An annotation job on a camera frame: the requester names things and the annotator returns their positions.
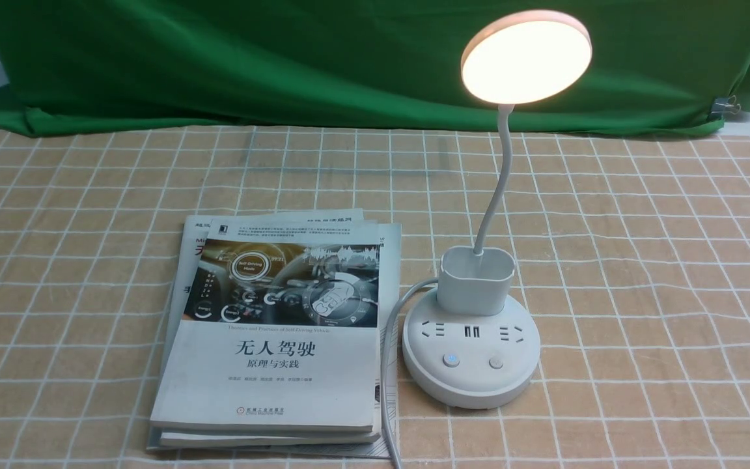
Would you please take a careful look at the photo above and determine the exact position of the orange checkered tablecloth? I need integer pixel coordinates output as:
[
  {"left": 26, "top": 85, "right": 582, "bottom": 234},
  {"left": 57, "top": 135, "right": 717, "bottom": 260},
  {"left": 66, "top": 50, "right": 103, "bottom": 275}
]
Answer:
[{"left": 0, "top": 127, "right": 750, "bottom": 468}]

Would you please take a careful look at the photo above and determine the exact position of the white desk lamp with sockets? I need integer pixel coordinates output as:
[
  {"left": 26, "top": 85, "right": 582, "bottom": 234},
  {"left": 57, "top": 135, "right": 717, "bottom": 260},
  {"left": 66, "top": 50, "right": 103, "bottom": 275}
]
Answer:
[{"left": 402, "top": 10, "right": 593, "bottom": 410}]

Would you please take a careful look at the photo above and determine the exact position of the white lamp power cable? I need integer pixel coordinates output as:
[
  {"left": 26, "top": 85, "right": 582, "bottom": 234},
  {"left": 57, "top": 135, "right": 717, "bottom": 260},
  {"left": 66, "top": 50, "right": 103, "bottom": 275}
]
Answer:
[{"left": 380, "top": 277, "right": 440, "bottom": 469}]

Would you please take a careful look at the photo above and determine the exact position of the bottom white book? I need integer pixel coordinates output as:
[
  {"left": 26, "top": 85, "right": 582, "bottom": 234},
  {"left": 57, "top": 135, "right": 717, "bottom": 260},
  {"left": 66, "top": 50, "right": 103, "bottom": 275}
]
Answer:
[{"left": 154, "top": 210, "right": 401, "bottom": 452}]

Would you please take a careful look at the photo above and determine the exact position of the top self-driving book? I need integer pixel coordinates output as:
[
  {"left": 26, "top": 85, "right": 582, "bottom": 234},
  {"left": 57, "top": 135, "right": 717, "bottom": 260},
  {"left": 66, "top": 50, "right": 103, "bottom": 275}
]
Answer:
[{"left": 150, "top": 217, "right": 382, "bottom": 433}]

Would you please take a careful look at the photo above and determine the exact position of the metal binder clip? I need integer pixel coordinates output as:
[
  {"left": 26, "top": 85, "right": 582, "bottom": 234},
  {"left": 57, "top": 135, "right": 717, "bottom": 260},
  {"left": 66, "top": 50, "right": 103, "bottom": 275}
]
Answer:
[{"left": 709, "top": 95, "right": 742, "bottom": 120}]

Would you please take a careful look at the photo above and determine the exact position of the green backdrop cloth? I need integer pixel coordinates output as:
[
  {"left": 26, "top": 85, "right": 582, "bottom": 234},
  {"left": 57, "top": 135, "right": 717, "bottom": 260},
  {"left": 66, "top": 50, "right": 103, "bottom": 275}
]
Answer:
[{"left": 0, "top": 1, "right": 750, "bottom": 137}]

